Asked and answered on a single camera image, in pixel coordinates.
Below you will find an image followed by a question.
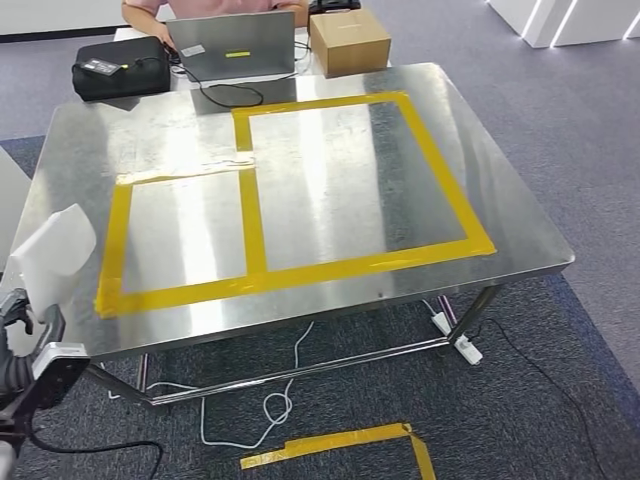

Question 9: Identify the black carry bag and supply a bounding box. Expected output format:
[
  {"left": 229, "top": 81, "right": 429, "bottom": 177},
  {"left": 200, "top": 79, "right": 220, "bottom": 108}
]
[{"left": 71, "top": 36, "right": 173, "bottom": 103}]

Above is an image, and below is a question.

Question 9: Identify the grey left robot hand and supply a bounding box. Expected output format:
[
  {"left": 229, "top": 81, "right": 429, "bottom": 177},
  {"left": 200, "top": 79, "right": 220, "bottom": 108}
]
[{"left": 0, "top": 288, "right": 66, "bottom": 364}]

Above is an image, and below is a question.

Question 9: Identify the black camera cable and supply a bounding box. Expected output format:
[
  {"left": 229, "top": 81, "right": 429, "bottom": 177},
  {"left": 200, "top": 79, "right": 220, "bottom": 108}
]
[{"left": 0, "top": 423, "right": 165, "bottom": 480}]

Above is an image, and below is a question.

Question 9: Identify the steel workbench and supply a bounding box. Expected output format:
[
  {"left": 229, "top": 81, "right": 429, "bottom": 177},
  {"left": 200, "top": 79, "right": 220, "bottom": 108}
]
[{"left": 5, "top": 62, "right": 576, "bottom": 411}]

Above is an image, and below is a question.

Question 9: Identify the white power strip cable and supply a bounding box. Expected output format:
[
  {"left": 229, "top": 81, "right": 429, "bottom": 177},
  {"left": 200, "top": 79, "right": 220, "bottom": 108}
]
[{"left": 100, "top": 321, "right": 315, "bottom": 452}]

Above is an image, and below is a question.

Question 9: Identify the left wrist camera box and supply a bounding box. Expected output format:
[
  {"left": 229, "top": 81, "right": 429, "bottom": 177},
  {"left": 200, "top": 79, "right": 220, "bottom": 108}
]
[{"left": 5, "top": 341, "right": 91, "bottom": 425}]

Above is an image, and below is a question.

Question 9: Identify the white cabinet panel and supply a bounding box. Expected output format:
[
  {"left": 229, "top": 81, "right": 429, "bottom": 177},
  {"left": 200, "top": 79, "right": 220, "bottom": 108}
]
[{"left": 0, "top": 146, "right": 32, "bottom": 273}]

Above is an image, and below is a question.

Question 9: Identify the white power strip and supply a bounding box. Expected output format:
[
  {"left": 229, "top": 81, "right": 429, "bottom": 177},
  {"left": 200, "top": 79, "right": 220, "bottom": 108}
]
[{"left": 430, "top": 311, "right": 485, "bottom": 367}]

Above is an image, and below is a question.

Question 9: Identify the yellow tape on workbench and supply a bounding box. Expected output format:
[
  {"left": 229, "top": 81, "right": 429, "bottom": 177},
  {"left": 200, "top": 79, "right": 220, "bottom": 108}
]
[{"left": 94, "top": 91, "right": 497, "bottom": 321}]

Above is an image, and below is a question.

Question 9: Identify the black laptop cable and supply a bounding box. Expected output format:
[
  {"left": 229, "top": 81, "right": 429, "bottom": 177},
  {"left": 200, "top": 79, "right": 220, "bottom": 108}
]
[{"left": 170, "top": 46, "right": 313, "bottom": 111}]

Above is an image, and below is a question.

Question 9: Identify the grey laptop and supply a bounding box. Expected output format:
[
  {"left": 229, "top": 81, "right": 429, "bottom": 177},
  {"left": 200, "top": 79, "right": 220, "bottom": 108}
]
[{"left": 165, "top": 11, "right": 297, "bottom": 84}]

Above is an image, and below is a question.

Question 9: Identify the white lit booth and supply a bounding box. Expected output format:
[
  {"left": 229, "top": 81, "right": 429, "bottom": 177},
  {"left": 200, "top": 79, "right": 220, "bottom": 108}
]
[{"left": 487, "top": 0, "right": 640, "bottom": 49}]

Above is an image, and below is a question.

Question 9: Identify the thin black cable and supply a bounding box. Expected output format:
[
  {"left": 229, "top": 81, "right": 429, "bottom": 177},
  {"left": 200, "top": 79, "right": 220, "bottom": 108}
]
[{"left": 467, "top": 317, "right": 610, "bottom": 480}]

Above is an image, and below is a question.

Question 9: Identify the white curved plastic part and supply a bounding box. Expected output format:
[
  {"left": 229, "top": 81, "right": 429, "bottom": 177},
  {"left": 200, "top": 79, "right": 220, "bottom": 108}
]
[{"left": 7, "top": 203, "right": 97, "bottom": 326}]

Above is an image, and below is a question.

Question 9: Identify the black router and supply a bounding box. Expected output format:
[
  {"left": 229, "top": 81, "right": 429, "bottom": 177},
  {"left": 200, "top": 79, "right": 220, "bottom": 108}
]
[{"left": 309, "top": 0, "right": 362, "bottom": 15}]

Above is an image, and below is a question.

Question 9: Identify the brown cardboard box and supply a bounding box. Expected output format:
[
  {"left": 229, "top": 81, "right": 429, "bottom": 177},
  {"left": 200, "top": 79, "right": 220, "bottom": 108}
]
[{"left": 309, "top": 7, "right": 392, "bottom": 79}]

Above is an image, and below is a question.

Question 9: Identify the person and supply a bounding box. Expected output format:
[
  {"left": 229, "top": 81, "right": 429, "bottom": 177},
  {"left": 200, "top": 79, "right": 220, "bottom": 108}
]
[{"left": 121, "top": 0, "right": 311, "bottom": 51}]

